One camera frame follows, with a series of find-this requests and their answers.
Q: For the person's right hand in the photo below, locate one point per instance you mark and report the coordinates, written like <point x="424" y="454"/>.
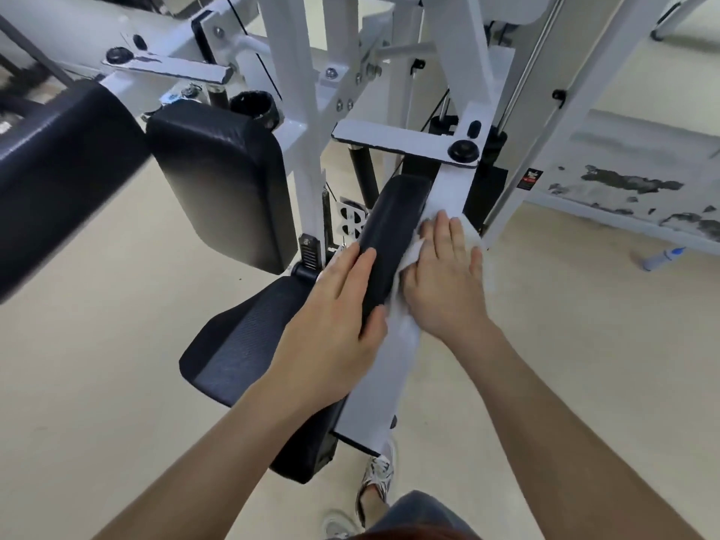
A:
<point x="450" y="292"/>

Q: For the person's left hand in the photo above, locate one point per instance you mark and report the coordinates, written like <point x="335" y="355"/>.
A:
<point x="326" y="343"/>

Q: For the white cleaning wipe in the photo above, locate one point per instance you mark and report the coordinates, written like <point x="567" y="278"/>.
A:
<point x="410" y="253"/>

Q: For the black padded seat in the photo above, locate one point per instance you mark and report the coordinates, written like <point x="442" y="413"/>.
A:
<point x="247" y="337"/>

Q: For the black padded arm rest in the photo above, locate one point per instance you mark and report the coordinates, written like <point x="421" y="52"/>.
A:
<point x="62" y="179"/>
<point x="394" y="230"/>

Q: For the black rectangular chest pad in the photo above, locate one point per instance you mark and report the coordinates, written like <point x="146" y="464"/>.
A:
<point x="225" y="185"/>

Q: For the white gym machine frame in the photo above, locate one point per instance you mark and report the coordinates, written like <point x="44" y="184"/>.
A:
<point x="292" y="78"/>

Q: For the person's left forearm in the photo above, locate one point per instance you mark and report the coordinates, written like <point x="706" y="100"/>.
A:
<point x="225" y="461"/>

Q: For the person's right forearm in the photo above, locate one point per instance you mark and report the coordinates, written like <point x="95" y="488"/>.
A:
<point x="562" y="438"/>

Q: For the person's right sneaker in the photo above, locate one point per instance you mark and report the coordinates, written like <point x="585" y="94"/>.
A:
<point x="379" y="472"/>

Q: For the person's sneaker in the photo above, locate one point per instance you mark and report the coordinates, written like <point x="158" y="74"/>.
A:
<point x="379" y="472"/>
<point x="337" y="525"/>

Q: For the person's right leg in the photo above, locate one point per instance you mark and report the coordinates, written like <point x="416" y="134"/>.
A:
<point x="374" y="503"/>

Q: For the person's left sneaker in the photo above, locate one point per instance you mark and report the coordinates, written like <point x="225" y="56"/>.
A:
<point x="337" y="525"/>

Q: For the black weight stack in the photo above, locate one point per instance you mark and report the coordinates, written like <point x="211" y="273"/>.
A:
<point x="484" y="191"/>

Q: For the blue denim shorts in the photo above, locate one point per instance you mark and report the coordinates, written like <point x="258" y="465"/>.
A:
<point x="416" y="511"/>

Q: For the small white blue bottle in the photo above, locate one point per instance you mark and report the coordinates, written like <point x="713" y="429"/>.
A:
<point x="661" y="259"/>

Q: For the trash bin with black bag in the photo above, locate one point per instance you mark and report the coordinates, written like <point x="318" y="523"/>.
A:
<point x="253" y="106"/>

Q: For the black metal rack frame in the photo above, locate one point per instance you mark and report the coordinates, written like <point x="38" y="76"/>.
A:
<point x="34" y="61"/>

